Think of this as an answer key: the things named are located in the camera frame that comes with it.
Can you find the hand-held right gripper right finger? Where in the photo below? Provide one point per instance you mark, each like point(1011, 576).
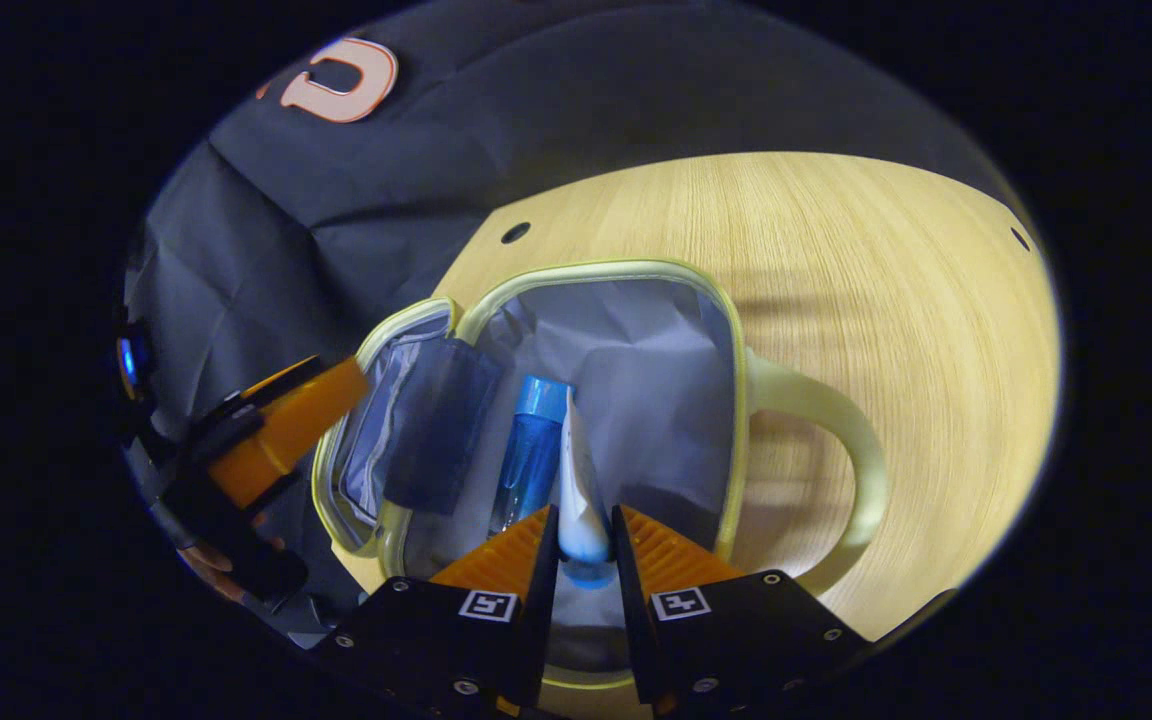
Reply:
point(631, 630)

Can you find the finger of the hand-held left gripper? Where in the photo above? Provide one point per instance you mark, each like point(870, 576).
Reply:
point(236, 410)
point(286, 430)

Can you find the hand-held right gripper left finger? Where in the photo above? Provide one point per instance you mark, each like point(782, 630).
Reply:
point(541, 630)

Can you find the blue white tube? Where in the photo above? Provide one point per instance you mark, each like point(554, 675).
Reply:
point(581, 500)

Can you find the blue capped bottle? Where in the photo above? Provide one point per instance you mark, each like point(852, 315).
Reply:
point(531, 460)

